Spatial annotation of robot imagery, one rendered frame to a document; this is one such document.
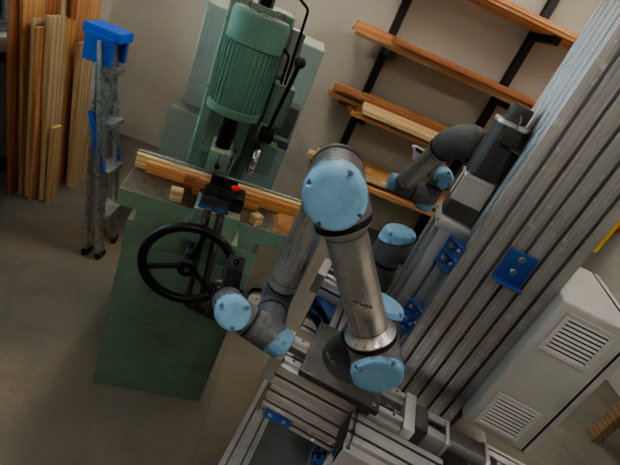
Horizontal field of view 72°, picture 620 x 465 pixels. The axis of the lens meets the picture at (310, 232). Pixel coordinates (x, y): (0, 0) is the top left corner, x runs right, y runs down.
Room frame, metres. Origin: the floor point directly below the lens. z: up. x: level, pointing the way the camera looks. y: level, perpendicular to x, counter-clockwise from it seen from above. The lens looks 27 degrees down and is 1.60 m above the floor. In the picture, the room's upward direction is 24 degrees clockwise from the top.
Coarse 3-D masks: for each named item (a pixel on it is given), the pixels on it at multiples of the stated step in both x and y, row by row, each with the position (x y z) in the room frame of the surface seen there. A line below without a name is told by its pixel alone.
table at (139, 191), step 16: (128, 176) 1.22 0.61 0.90; (144, 176) 1.26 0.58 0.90; (128, 192) 1.14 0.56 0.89; (144, 192) 1.17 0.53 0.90; (160, 192) 1.21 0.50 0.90; (144, 208) 1.15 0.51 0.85; (160, 208) 1.17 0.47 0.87; (176, 208) 1.18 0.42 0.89; (192, 208) 1.20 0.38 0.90; (240, 224) 1.24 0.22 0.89; (272, 224) 1.33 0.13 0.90; (192, 240) 1.11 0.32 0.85; (208, 240) 1.13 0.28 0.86; (256, 240) 1.26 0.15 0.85; (272, 240) 1.28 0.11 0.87
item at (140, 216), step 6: (138, 210) 1.15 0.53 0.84; (138, 216) 1.15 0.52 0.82; (144, 216) 1.16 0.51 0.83; (150, 216) 1.16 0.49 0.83; (156, 216) 1.17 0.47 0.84; (144, 222) 1.16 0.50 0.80; (150, 222) 1.16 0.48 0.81; (156, 222) 1.17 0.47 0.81; (162, 222) 1.17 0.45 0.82; (168, 222) 1.18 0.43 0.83; (240, 240) 1.25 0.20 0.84; (240, 246) 1.25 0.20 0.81; (246, 246) 1.26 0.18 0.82; (252, 246) 1.26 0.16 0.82; (252, 252) 1.26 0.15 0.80
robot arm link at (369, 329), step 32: (320, 160) 0.76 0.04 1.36; (352, 160) 0.78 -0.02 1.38; (320, 192) 0.70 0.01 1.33; (352, 192) 0.70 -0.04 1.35; (320, 224) 0.69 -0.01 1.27; (352, 224) 0.70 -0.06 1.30; (352, 256) 0.73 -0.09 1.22; (352, 288) 0.73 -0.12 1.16; (352, 320) 0.74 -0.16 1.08; (384, 320) 0.77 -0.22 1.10; (352, 352) 0.74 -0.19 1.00; (384, 352) 0.74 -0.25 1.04; (384, 384) 0.73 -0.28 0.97
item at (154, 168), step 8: (152, 168) 1.30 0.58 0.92; (160, 168) 1.30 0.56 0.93; (168, 168) 1.31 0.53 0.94; (160, 176) 1.30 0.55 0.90; (168, 176) 1.31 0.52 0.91; (176, 176) 1.32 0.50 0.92; (184, 176) 1.33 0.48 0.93; (200, 176) 1.36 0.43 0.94; (264, 200) 1.41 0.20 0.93; (272, 200) 1.42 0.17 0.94; (264, 208) 1.41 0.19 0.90; (272, 208) 1.42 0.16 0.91; (280, 208) 1.43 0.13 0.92; (288, 208) 1.44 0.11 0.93; (296, 208) 1.45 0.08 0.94
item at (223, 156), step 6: (216, 138) 1.42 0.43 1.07; (210, 150) 1.31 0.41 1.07; (216, 150) 1.32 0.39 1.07; (222, 150) 1.34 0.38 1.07; (228, 150) 1.36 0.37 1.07; (210, 156) 1.31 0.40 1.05; (216, 156) 1.31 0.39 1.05; (222, 156) 1.32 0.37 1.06; (228, 156) 1.32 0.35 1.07; (210, 162) 1.31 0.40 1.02; (222, 162) 1.32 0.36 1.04; (228, 162) 1.33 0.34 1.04; (210, 168) 1.31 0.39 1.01; (222, 168) 1.32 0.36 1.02
